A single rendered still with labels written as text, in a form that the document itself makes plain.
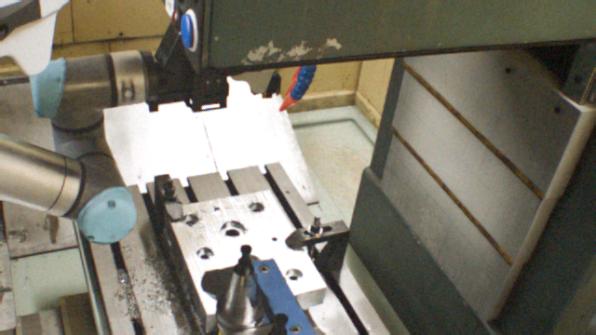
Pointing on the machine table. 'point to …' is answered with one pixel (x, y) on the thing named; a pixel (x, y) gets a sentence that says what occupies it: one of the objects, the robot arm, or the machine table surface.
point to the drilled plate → (306, 294)
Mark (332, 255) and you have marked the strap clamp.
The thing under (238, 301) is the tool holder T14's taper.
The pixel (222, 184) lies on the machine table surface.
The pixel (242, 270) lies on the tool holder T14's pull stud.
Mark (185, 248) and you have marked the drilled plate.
